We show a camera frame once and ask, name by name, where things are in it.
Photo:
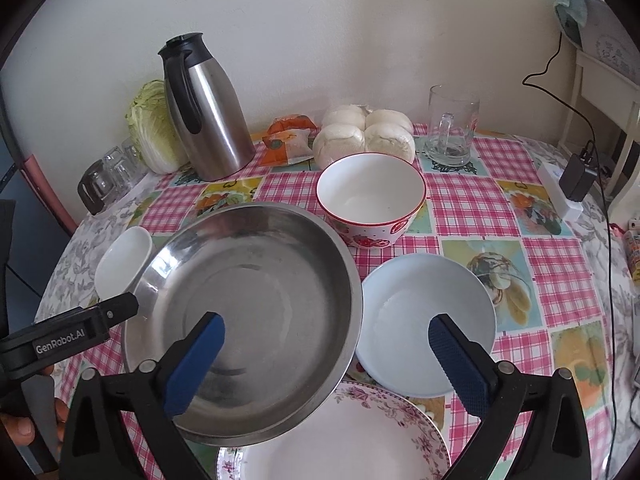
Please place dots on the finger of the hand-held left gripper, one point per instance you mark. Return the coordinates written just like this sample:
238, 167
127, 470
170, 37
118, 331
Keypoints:
120, 307

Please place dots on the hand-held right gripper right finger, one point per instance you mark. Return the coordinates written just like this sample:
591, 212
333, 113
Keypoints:
457, 365

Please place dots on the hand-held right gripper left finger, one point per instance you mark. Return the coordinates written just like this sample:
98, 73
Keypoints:
197, 360

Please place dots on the white ceramic bowl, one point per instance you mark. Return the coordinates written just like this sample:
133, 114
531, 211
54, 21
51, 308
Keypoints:
120, 265
410, 310

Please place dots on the stainless steel basin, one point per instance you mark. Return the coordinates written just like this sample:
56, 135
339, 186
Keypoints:
260, 285

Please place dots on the pink floral plate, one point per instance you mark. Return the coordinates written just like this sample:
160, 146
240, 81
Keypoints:
350, 440

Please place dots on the strawberry print bowl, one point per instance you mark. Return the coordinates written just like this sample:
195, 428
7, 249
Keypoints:
370, 195

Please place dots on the person's left hand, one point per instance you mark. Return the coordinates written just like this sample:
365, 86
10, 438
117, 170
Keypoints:
17, 429

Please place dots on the brown tinted glass cup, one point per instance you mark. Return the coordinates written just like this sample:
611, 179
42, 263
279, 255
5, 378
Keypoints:
92, 192

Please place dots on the blue cabinet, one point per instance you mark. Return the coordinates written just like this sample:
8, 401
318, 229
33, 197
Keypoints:
30, 220

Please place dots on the clear drinking glass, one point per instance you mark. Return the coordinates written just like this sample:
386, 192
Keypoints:
134, 155
117, 170

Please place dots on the pink checked fruit tablecloth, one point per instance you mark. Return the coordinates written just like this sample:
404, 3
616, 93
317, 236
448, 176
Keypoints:
470, 200

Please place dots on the napa cabbage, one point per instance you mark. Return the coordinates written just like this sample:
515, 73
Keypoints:
150, 130

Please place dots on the white power strip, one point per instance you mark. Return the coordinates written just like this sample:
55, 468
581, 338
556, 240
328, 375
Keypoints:
555, 186

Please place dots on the orange printed packet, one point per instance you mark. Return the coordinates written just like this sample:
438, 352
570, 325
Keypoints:
634, 255

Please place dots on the stainless steel thermos jug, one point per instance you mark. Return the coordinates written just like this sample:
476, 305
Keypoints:
215, 120

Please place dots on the black charger adapter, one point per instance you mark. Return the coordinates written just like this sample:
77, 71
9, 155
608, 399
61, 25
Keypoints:
577, 175

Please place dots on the orange white snack packet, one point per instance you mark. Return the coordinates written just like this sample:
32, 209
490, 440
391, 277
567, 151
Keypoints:
287, 150

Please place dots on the white steamed bun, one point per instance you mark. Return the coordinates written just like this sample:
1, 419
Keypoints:
390, 144
345, 115
390, 120
337, 145

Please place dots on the clear glass mug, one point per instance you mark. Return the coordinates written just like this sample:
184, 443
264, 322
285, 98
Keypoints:
442, 130

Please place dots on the clear plastic bun bag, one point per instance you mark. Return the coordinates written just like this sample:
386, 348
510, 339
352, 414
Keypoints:
365, 135

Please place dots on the grey printed cushion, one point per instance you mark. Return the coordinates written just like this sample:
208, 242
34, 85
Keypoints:
607, 35

